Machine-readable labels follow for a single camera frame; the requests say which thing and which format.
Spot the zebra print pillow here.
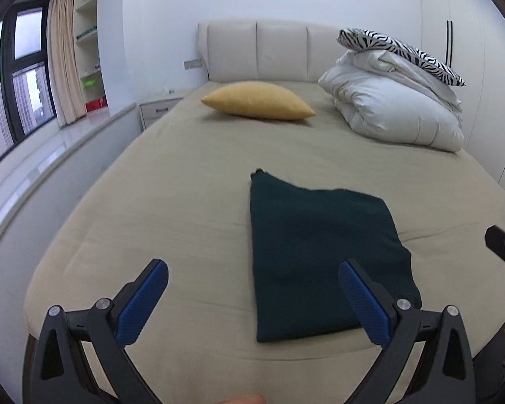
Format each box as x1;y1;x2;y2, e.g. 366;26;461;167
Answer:
337;28;466;88

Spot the bed with beige sheet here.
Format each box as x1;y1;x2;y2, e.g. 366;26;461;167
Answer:
23;80;505;404

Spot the person's left hand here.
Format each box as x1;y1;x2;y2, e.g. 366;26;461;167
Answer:
219;394;265;404

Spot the dark green sweater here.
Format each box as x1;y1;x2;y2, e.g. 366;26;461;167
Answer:
249;169;423;343

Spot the yellow pillow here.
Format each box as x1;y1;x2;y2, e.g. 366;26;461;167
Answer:
201;81;316;121

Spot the white nightstand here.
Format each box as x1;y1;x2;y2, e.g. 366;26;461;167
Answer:
139;95;185;132

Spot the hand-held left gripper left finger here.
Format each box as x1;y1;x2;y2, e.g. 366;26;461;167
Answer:
22;258;170;404

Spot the black framed window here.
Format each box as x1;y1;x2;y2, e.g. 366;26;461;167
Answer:
0;2;57;173

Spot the white folded duvet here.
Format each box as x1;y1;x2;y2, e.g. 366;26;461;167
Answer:
317;49;465;152

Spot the beige curtain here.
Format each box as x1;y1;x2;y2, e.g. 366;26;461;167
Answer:
46;0;87;127

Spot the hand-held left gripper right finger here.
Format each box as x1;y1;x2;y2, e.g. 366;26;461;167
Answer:
338;259;476;404

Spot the white window bench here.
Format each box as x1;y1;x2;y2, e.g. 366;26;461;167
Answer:
0;103;138;264

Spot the white wardrobe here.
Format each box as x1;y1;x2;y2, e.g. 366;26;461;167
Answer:
418;0;505;186

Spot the cream padded headboard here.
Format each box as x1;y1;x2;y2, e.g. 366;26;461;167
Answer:
197;19;351;85

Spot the white wall shelf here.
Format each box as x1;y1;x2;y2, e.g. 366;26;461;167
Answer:
73;0;110;115

